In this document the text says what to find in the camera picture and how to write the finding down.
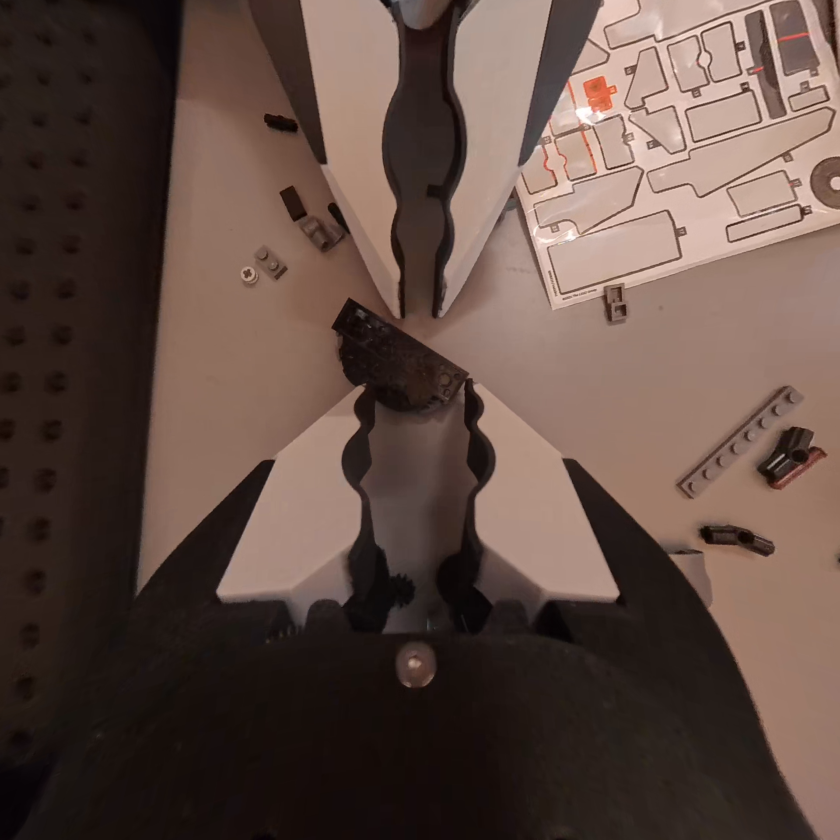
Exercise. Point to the lego sticker sheet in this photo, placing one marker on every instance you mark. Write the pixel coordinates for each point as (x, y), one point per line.
(623, 256)

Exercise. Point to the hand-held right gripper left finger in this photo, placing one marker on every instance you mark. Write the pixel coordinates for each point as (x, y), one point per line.
(289, 525)

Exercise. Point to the black lego gear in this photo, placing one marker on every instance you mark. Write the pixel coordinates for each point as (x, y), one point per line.
(401, 587)

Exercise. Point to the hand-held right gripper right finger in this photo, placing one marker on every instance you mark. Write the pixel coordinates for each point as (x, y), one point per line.
(544, 525)

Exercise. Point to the black perforated pad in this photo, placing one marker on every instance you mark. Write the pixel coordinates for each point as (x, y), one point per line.
(65, 328)

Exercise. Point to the grey lego connector piece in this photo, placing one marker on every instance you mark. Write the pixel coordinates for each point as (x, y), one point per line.
(438, 622)

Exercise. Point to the black connector with brown axle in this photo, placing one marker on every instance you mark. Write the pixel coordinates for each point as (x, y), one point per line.
(787, 456)

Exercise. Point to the small grey two-stud plate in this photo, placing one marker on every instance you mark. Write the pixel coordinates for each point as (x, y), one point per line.
(272, 261)

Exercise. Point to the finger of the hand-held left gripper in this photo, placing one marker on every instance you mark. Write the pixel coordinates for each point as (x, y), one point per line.
(499, 98)
(348, 98)

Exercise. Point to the black lego pin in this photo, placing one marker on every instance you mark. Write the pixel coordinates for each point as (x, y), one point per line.
(338, 216)
(278, 121)

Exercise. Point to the long light grey lego plate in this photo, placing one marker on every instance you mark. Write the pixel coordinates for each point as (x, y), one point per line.
(738, 443)

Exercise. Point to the grey curved lego slope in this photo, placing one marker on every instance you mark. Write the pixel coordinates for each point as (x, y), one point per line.
(695, 571)

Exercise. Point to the small grey lego bracket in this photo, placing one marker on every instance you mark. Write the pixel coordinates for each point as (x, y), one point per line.
(617, 305)

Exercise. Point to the black plate lego assembly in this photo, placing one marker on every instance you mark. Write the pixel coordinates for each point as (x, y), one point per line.
(394, 354)

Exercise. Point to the black angled lego connector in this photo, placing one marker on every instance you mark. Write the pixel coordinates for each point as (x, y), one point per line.
(735, 539)

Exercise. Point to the grey lego clip piece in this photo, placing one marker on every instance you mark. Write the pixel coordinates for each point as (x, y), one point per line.
(321, 235)

